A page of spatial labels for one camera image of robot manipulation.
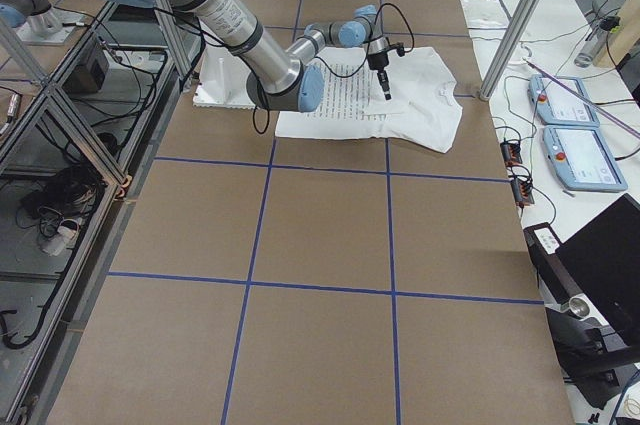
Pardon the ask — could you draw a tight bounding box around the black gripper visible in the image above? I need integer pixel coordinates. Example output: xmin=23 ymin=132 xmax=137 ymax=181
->
xmin=368 ymin=37 xmax=405 ymax=100

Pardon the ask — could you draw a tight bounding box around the white printed t-shirt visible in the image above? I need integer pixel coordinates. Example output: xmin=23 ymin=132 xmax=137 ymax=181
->
xmin=275 ymin=47 xmax=462 ymax=153

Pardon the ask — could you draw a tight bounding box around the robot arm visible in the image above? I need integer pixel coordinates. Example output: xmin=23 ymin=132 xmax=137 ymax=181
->
xmin=107 ymin=0 xmax=393 ymax=112

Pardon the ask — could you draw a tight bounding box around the third robot arm grey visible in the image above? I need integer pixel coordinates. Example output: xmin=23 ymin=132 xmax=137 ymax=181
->
xmin=1 ymin=0 xmax=74 ymax=45

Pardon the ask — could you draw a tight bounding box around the clear plastic garment bag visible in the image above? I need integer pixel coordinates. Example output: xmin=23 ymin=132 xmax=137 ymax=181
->
xmin=460 ymin=0 xmax=511 ymax=41

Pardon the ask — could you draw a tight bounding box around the black orange connector box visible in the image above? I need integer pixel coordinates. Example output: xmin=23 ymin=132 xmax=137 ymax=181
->
xmin=500 ymin=140 xmax=523 ymax=167

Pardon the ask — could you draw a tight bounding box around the upper teach pendant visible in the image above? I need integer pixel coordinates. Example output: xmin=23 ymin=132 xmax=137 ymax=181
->
xmin=528 ymin=74 xmax=600 ymax=128

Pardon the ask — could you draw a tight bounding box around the teach pendant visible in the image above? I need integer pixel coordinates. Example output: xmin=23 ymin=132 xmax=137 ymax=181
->
xmin=543 ymin=125 xmax=628 ymax=193
xmin=528 ymin=74 xmax=600 ymax=128

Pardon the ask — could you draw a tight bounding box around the lower teach pendant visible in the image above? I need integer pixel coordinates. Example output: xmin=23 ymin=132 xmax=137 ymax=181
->
xmin=543 ymin=125 xmax=628 ymax=193

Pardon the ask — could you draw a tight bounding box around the brown paper table cover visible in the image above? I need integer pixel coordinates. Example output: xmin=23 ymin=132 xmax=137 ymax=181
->
xmin=47 ymin=0 xmax=573 ymax=424

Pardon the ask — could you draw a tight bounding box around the purple rod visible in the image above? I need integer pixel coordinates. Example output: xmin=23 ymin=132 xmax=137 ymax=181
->
xmin=524 ymin=59 xmax=640 ymax=139

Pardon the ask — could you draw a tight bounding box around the black laptop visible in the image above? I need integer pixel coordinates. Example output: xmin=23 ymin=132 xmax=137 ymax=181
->
xmin=557 ymin=194 xmax=639 ymax=345

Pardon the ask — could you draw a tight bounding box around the black metal stand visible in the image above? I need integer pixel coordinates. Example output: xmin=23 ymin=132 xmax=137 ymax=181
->
xmin=524 ymin=223 xmax=639 ymax=409

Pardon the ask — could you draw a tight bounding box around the aluminium frame post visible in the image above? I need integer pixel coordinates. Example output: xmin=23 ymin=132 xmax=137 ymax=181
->
xmin=478 ymin=0 xmax=539 ymax=101

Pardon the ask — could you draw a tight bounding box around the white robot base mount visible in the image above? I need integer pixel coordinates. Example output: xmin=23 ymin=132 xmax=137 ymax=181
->
xmin=193 ymin=46 xmax=254 ymax=109

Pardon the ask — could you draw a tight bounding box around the aluminium frame rack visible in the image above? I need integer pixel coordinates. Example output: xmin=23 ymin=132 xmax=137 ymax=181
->
xmin=1 ymin=2 xmax=203 ymax=424

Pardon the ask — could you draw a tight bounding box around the black cable bundle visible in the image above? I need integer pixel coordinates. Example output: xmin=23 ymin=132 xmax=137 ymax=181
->
xmin=14 ymin=164 xmax=111 ymax=256

